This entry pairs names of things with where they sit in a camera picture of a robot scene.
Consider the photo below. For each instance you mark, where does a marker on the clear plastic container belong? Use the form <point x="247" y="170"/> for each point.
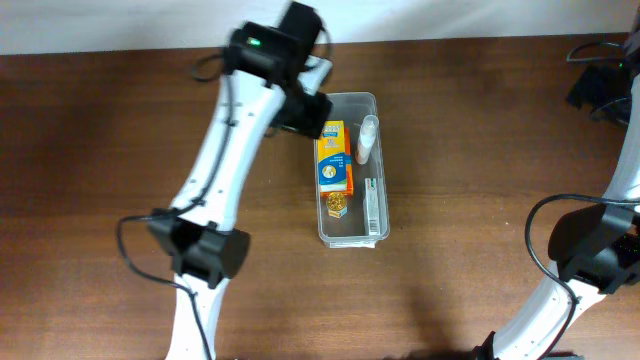
<point x="354" y="229"/>

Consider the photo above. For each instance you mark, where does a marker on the yellow blue Woods box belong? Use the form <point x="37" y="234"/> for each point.
<point x="331" y="163"/>

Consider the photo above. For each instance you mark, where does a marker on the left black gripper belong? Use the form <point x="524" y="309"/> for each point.
<point x="312" y="122"/>

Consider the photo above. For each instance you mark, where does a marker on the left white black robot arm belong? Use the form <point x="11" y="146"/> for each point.
<point x="270" y="80"/>

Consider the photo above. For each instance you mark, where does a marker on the small gold-lid jar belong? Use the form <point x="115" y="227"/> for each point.
<point x="336" y="204"/>

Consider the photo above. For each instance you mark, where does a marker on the white Panadol box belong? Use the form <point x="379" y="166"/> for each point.
<point x="371" y="206"/>

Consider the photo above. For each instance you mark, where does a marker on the orange medicine box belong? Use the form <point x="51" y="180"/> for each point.
<point x="350" y="182"/>

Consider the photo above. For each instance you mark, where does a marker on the white spray bottle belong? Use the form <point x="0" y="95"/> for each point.
<point x="367" y="135"/>

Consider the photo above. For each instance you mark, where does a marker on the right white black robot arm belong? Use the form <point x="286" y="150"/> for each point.
<point x="593" y="251"/>

